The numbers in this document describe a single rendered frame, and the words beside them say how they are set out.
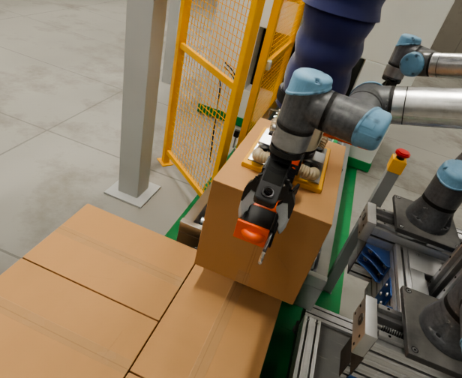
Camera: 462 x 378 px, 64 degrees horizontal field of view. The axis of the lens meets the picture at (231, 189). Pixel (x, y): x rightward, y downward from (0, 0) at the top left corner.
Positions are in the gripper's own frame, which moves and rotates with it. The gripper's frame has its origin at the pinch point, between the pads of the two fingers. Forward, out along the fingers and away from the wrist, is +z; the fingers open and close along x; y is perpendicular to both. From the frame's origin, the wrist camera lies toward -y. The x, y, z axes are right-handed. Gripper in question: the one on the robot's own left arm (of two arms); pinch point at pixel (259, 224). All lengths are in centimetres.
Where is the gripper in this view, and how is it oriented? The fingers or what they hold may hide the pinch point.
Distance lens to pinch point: 85.5
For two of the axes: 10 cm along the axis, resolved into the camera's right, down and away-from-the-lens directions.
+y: 3.1, -5.0, 8.1
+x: -9.3, -3.5, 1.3
